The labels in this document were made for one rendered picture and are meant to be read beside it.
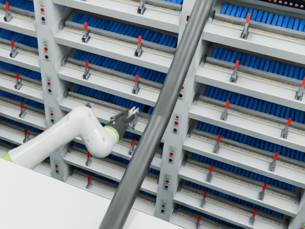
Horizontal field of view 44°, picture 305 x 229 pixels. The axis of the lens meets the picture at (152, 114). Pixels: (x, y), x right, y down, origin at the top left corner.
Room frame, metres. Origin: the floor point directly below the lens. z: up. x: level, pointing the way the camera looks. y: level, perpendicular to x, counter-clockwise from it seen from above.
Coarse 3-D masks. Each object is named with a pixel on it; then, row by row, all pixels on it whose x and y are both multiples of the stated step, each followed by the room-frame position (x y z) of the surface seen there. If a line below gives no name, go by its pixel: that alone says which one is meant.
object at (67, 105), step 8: (64, 88) 1.68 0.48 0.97; (72, 88) 1.73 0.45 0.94; (64, 96) 1.66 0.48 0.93; (64, 104) 1.63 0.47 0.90; (72, 104) 1.63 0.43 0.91; (80, 104) 1.63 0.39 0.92; (96, 104) 1.63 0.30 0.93; (96, 112) 1.58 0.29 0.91; (104, 112) 1.58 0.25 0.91; (104, 120) 1.54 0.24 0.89; (136, 128) 1.49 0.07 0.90; (144, 128) 1.49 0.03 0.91
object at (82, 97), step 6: (72, 96) 1.67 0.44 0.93; (78, 96) 1.65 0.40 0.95; (84, 96) 1.65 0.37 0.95; (96, 102) 1.62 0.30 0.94; (102, 102) 1.61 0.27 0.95; (108, 102) 1.61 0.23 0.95; (114, 108) 1.59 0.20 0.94; (120, 108) 1.58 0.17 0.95; (126, 108) 1.58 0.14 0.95; (138, 114) 1.55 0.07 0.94; (144, 114) 1.54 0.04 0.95; (150, 114) 1.54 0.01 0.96; (144, 120) 1.52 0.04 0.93
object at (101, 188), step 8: (72, 168) 1.69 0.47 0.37; (80, 168) 1.70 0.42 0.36; (64, 176) 1.62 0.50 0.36; (72, 176) 1.66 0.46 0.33; (80, 176) 1.66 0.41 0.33; (88, 176) 1.64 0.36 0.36; (96, 176) 1.65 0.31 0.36; (72, 184) 1.61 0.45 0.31; (80, 184) 1.61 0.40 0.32; (88, 184) 1.59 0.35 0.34; (96, 184) 1.61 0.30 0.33; (104, 184) 1.61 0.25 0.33; (112, 184) 1.59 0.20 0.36; (96, 192) 1.56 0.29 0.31; (104, 192) 1.56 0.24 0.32; (112, 192) 1.56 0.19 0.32; (144, 192) 1.55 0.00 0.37; (136, 200) 1.52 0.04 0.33; (144, 200) 1.51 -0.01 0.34; (152, 200) 1.50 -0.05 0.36; (136, 208) 1.47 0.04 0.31; (144, 208) 1.47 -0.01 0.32; (152, 208) 1.48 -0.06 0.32
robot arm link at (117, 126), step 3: (108, 123) 1.30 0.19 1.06; (111, 123) 1.30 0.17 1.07; (114, 123) 1.30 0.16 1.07; (117, 123) 1.30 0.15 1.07; (111, 126) 1.27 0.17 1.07; (114, 126) 1.27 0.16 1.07; (117, 126) 1.28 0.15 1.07; (120, 126) 1.29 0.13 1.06; (117, 129) 1.26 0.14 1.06; (120, 129) 1.28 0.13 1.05; (123, 129) 1.30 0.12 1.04; (120, 132) 1.27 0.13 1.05; (123, 132) 1.29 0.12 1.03; (120, 135) 1.26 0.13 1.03; (120, 138) 1.26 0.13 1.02
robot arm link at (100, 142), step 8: (96, 128) 1.18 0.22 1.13; (104, 128) 1.25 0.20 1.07; (112, 128) 1.26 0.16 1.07; (88, 136) 1.15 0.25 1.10; (96, 136) 1.16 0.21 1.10; (104, 136) 1.17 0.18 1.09; (112, 136) 1.21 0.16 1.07; (88, 144) 1.14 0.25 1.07; (96, 144) 1.14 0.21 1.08; (104, 144) 1.14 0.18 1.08; (112, 144) 1.17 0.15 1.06; (96, 152) 1.13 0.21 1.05; (104, 152) 1.13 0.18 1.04
